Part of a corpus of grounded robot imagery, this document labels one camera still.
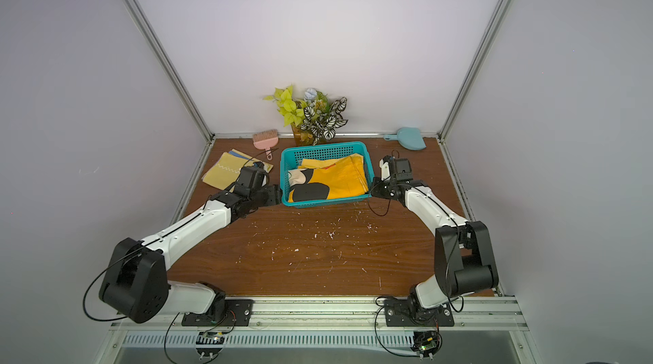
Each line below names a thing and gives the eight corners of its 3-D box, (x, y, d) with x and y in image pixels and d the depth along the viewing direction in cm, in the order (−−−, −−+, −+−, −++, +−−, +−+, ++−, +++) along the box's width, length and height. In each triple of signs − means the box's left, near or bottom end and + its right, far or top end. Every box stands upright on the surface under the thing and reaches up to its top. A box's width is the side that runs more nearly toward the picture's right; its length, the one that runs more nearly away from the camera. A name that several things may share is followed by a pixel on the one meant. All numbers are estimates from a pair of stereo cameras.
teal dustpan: (386, 150, 118) (386, 146, 116) (382, 131, 127) (383, 127, 125) (424, 150, 118) (426, 146, 116) (418, 130, 127) (420, 127, 125)
